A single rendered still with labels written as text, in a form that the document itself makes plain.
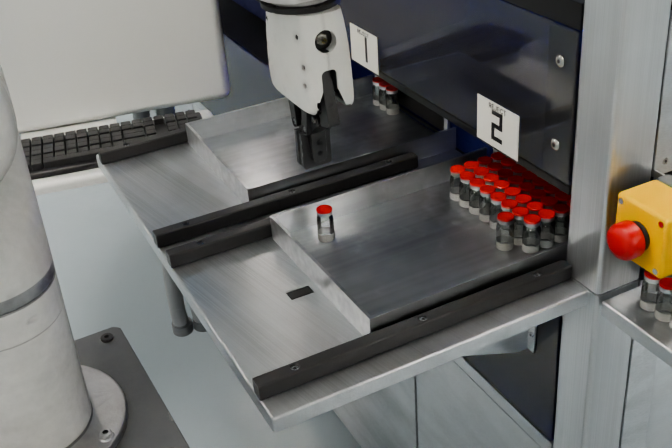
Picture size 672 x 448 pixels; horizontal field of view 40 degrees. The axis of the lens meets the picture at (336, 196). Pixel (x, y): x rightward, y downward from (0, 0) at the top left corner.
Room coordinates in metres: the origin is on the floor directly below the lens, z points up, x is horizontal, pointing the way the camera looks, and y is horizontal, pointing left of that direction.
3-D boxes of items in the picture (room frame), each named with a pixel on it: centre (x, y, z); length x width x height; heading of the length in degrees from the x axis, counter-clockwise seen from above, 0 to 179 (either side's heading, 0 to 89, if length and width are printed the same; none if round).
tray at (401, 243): (0.97, -0.12, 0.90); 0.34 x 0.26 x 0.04; 116
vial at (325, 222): (1.00, 0.02, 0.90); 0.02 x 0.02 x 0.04
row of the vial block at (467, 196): (1.01, -0.20, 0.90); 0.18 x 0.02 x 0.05; 26
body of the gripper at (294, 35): (0.83, 0.02, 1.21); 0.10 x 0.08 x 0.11; 25
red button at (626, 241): (0.78, -0.30, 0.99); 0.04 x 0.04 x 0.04; 25
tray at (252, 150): (1.28, 0.02, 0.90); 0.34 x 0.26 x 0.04; 115
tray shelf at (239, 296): (1.10, 0.01, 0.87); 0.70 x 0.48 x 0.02; 25
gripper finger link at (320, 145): (0.81, 0.01, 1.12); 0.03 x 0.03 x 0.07; 25
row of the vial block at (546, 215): (1.02, -0.22, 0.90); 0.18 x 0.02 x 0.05; 26
